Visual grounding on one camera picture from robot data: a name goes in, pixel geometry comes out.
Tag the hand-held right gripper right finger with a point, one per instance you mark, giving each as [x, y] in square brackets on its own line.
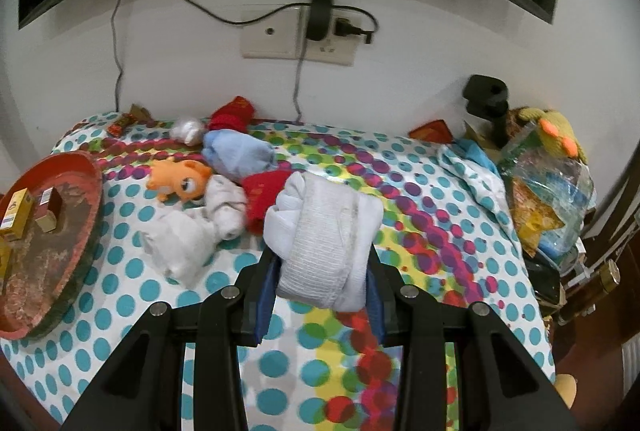
[377, 311]

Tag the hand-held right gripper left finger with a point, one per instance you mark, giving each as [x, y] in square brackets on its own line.
[265, 306]

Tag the white sock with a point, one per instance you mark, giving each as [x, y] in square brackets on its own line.
[320, 241]
[180, 243]
[227, 206]

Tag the red sock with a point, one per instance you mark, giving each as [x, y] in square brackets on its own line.
[232, 116]
[260, 196]

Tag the orange rubber toy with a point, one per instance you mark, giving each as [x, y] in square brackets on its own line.
[180, 178]

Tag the round red tray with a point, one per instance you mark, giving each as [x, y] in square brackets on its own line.
[50, 281]

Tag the small beige box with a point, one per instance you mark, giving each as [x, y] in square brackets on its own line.
[49, 208]

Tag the yellow medicine box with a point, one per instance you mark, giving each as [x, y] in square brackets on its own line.
[4, 261]
[17, 216]

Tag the polka dot tablecloth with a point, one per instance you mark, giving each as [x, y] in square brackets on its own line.
[440, 271]

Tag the light blue sock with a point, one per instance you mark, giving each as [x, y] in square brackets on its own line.
[240, 156]

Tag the white patterned cloth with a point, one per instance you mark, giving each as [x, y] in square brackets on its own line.
[475, 186]

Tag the light blue cloth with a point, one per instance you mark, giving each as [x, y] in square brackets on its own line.
[472, 152]

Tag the red packet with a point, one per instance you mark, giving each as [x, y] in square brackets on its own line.
[431, 131]

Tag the small white sock ball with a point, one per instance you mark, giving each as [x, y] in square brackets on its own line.
[189, 130]

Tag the plastic bag of snacks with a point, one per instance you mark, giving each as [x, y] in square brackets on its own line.
[545, 201]

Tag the red candy wrapper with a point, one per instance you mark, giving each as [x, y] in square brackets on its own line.
[121, 126]

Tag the brown paper wrapper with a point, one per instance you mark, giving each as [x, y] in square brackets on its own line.
[139, 112]

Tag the brown bottle with gold cap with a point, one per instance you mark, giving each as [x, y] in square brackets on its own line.
[607, 278]

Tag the black clamp stand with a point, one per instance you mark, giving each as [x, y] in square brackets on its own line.
[485, 96]

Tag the yellow knitted duck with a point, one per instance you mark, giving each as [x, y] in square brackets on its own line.
[555, 131]

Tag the black plug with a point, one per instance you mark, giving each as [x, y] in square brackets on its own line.
[350, 30]

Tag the black power adapter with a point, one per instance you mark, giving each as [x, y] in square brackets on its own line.
[320, 13]

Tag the white wall socket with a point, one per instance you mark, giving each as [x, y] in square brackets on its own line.
[272, 38]

